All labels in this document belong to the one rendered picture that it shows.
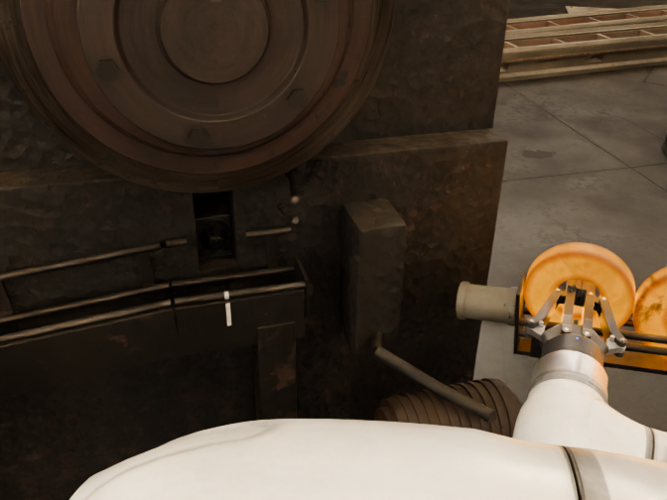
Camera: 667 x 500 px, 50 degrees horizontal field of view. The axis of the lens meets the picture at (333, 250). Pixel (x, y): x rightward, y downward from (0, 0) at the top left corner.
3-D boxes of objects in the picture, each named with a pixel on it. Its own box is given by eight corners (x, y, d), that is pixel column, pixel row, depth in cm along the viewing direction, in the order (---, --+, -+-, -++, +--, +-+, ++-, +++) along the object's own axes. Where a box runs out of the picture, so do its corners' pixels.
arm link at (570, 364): (599, 443, 85) (601, 409, 90) (615, 387, 80) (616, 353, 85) (521, 424, 88) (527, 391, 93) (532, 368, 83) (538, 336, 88)
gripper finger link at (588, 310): (580, 334, 92) (592, 337, 91) (587, 286, 101) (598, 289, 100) (574, 357, 94) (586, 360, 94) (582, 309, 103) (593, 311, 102)
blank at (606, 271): (527, 235, 106) (524, 247, 103) (641, 245, 100) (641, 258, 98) (524, 320, 114) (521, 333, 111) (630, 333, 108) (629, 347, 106)
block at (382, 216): (335, 320, 125) (338, 197, 113) (379, 314, 127) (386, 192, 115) (353, 359, 117) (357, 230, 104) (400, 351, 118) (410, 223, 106)
